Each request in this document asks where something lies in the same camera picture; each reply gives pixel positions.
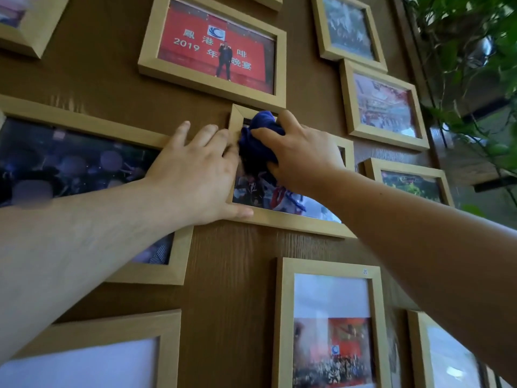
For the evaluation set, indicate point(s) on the wooden frame white photo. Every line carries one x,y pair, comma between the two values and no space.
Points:
93,363

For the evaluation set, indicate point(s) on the person's left thumb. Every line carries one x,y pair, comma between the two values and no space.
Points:
238,214

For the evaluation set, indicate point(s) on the person's left forearm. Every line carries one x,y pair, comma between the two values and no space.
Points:
60,258

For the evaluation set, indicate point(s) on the person's right forearm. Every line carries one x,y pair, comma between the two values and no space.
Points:
424,254

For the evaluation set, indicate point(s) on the green leafy vine plant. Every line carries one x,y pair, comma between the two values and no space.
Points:
464,56

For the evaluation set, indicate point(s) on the person's left little finger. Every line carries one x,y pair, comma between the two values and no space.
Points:
177,134

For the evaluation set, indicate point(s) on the person's right hand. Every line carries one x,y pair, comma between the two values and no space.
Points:
307,161

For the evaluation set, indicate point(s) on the person's right thumb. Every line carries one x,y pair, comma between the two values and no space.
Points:
274,168

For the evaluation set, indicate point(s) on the person's left hand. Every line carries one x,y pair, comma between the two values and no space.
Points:
194,177

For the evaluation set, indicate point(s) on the wooden frame red hall photo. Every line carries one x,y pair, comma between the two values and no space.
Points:
383,105

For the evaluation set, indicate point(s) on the wooden frame with group photo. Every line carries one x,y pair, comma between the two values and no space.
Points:
282,227

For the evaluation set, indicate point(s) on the small wooden frame green photo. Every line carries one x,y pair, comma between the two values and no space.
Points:
410,183

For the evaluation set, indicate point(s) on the dark blue cleaning cloth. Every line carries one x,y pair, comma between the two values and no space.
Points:
256,153

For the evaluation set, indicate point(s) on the wooden frame red stage photo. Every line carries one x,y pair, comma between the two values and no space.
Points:
214,40

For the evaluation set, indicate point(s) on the tall wooden frame banquet photo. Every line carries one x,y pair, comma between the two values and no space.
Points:
331,319

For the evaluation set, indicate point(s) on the large wooden frame dark photo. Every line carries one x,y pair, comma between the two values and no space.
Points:
60,165

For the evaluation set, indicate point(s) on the wooden frame purple photo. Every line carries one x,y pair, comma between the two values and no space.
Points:
28,24

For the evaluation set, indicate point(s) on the wooden frame pale blue photo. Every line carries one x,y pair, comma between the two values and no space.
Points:
448,359

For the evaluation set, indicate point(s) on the person's left middle finger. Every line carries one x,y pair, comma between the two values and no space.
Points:
221,141

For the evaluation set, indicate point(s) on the wooden frame grey photo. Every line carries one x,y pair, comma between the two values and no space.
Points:
347,28

